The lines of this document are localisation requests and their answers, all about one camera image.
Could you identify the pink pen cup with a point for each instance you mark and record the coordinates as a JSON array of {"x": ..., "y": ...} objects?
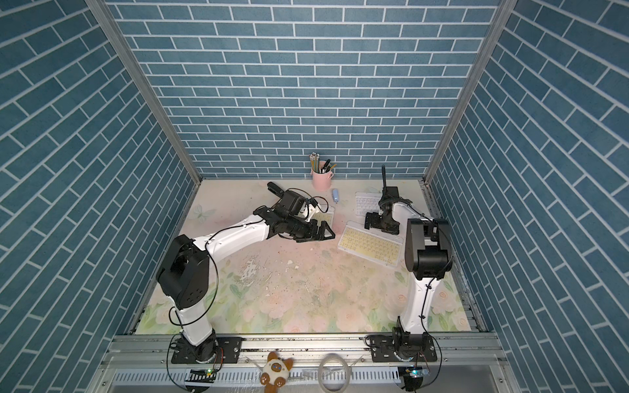
[{"x": 322, "y": 180}]

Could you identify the black stapler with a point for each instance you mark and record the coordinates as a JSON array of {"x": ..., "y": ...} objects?
[{"x": 275, "y": 189}]

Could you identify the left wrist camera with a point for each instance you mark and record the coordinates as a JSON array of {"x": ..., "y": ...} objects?
[{"x": 295, "y": 202}]

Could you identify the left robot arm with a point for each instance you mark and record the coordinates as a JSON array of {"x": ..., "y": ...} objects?
[{"x": 191, "y": 264}]

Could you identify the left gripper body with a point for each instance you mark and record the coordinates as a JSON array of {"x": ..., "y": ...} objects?
[{"x": 299, "y": 228}]

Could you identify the plush toy cat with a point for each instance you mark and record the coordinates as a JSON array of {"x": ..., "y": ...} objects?
[{"x": 275, "y": 373}]

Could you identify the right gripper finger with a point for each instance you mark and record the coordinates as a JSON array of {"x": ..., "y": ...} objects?
[
  {"x": 371, "y": 220},
  {"x": 390, "y": 227}
]

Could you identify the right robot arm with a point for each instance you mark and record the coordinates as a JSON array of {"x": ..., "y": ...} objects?
[{"x": 428, "y": 256}]

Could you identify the yellow keyboard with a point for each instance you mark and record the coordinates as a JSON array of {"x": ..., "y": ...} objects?
[
  {"x": 370, "y": 244},
  {"x": 321, "y": 216}
]

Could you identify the white keyboard right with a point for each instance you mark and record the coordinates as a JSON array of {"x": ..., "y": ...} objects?
[{"x": 367, "y": 203}]

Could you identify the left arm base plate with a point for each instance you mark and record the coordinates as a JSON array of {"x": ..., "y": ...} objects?
[{"x": 214, "y": 350}]

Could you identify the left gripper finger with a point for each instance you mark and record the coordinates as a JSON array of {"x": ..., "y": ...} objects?
[
  {"x": 313, "y": 237},
  {"x": 325, "y": 232}
]

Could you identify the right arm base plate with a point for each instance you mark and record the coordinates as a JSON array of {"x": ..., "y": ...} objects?
[{"x": 386, "y": 348}]

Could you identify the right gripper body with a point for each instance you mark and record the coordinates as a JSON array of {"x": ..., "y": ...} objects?
[{"x": 382, "y": 220}]

